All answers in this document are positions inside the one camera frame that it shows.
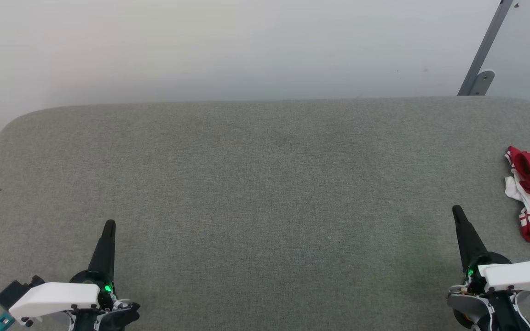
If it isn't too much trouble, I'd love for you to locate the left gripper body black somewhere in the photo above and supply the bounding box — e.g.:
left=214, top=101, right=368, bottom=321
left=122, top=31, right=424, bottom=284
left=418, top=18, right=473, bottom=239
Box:
left=69, top=269, right=117, bottom=309

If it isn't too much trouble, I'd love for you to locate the grey metal pole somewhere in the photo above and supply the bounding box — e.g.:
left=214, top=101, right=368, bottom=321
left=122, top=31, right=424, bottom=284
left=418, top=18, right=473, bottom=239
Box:
left=457, top=0, right=514, bottom=97

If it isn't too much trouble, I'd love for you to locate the grey pole foot bracket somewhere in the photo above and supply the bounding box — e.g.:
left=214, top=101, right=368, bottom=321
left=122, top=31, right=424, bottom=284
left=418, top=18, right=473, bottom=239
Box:
left=468, top=69, right=496, bottom=97

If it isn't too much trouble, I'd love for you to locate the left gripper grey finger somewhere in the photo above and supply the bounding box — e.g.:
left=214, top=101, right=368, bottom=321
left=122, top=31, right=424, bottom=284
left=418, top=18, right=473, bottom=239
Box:
left=87, top=219, right=117, bottom=276

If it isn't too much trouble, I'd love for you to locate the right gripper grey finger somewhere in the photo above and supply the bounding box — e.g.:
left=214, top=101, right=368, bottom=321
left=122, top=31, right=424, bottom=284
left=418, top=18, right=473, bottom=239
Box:
left=451, top=205, right=490, bottom=273

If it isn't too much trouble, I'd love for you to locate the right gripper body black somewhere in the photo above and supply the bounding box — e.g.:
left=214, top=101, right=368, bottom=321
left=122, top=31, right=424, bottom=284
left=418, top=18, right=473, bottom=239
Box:
left=465, top=251, right=513, bottom=295

